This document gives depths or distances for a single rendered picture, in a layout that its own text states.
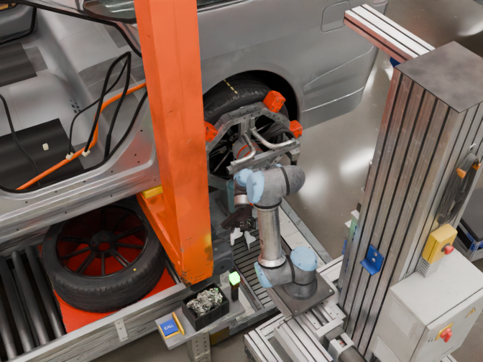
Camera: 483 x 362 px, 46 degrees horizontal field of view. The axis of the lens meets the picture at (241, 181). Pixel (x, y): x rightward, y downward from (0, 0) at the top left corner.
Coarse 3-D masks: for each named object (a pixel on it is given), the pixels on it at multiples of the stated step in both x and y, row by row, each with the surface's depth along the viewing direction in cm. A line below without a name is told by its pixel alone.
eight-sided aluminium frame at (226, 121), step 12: (240, 108) 292; (252, 108) 294; (264, 108) 292; (228, 120) 285; (240, 120) 289; (276, 120) 303; (288, 120) 308; (276, 156) 324; (216, 180) 312; (228, 180) 325
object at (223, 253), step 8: (216, 240) 324; (224, 240) 323; (216, 248) 318; (224, 248) 319; (216, 256) 315; (224, 256) 316; (232, 256) 321; (216, 264) 315; (224, 264) 319; (232, 264) 326; (216, 272) 320; (224, 272) 325; (208, 280) 333; (216, 280) 337
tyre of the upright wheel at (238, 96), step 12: (216, 84) 297; (228, 84) 296; (240, 84) 298; (252, 84) 300; (264, 84) 312; (204, 96) 294; (216, 96) 291; (228, 96) 290; (240, 96) 290; (252, 96) 294; (264, 96) 299; (204, 108) 291; (216, 108) 288; (228, 108) 291; (204, 120) 289; (216, 120) 292
